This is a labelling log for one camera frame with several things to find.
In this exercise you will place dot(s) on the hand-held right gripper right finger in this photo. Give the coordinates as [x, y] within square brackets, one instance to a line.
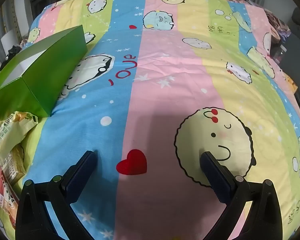
[216, 177]

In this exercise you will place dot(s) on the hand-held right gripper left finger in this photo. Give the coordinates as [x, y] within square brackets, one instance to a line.
[80, 177]

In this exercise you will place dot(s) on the beige snack packet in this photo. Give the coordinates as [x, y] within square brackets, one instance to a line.
[13, 165]

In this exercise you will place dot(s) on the red white snack packet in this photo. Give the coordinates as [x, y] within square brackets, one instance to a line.
[2, 200]

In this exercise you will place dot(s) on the pale green snack packet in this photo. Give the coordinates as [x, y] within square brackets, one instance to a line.
[10, 132]

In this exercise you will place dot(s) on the green cardboard box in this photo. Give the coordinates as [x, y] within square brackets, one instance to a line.
[40, 85]

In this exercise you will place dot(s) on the striped cartoon printed blanket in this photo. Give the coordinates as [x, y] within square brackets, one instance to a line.
[165, 92]

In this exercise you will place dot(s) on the small yellow packet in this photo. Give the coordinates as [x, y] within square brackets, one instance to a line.
[291, 83]

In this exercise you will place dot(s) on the clear plastic jar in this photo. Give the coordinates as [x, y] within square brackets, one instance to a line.
[277, 52]

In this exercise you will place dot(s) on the black clothes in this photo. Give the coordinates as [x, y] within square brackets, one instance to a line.
[13, 51]

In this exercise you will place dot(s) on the pile of patterned clothes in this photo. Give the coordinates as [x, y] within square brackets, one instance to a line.
[277, 22]

